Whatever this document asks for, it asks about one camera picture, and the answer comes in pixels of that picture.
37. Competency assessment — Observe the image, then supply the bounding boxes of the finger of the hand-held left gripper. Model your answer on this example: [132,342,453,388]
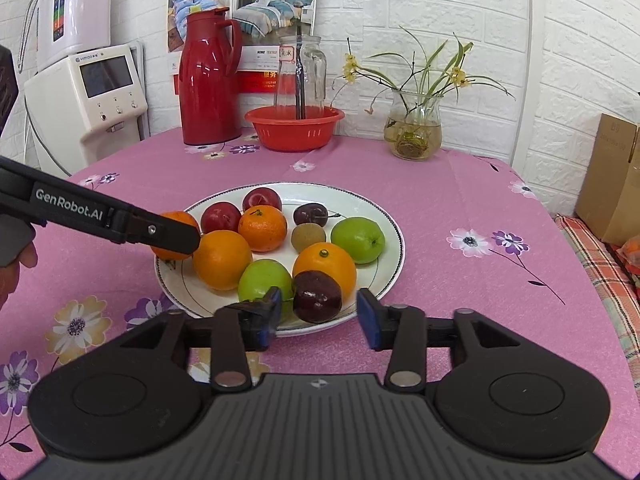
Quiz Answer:
[124,211,202,255]

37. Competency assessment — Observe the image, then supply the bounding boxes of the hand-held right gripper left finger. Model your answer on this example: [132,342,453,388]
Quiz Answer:
[120,286,284,394]

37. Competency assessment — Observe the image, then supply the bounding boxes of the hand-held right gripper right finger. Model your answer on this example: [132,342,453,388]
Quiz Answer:
[355,287,522,394]

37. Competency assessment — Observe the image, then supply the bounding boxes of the green apple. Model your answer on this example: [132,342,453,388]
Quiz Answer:
[237,258,294,324]
[330,216,387,265]

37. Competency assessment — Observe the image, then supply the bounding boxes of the dark red plum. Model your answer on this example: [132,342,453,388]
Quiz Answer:
[292,202,330,228]
[292,270,343,325]

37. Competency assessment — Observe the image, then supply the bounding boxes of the brown kiwi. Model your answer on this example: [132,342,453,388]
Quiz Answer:
[290,223,328,255]

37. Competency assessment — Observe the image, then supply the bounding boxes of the white plate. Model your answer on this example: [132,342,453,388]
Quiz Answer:
[154,181,404,338]

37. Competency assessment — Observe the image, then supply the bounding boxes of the person's left hand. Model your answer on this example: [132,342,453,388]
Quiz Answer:
[0,241,39,311]

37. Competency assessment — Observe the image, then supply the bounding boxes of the pink floral tablecloth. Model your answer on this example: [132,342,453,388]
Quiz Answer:
[0,127,640,461]

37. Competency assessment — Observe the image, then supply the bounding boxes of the white appliance with screen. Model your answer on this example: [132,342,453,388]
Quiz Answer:
[23,43,150,179]

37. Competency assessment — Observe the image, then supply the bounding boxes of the dark textured object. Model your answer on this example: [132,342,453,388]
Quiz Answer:
[0,44,21,136]

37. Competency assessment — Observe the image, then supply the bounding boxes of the red thermos jug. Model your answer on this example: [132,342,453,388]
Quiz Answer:
[178,7,245,146]

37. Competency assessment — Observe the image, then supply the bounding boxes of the red plastic basket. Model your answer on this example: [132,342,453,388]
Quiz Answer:
[244,105,346,153]

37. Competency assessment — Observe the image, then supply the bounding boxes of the white water purifier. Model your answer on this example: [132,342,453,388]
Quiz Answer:
[35,0,112,69]

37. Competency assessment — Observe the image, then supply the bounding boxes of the glass vase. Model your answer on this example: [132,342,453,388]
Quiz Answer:
[383,89,444,162]

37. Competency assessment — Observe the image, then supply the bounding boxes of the black straw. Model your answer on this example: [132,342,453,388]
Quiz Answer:
[294,8,307,120]

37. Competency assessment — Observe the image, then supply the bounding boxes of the clear glass jar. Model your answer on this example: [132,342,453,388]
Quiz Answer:
[273,35,329,111]

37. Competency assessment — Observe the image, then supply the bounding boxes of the plaid cloth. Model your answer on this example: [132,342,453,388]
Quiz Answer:
[554,214,640,387]

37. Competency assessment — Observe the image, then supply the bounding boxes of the yellow flowered green plant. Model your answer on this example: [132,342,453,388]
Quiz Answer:
[330,25,516,116]

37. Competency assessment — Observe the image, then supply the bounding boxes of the clear plastic bag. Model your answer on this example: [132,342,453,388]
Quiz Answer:
[617,237,640,277]

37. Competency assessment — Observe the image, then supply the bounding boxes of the cardboard box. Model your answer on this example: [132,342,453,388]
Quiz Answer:
[575,113,640,247]

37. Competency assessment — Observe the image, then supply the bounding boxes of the white wall pipe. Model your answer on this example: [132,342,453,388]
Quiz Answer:
[510,0,549,171]

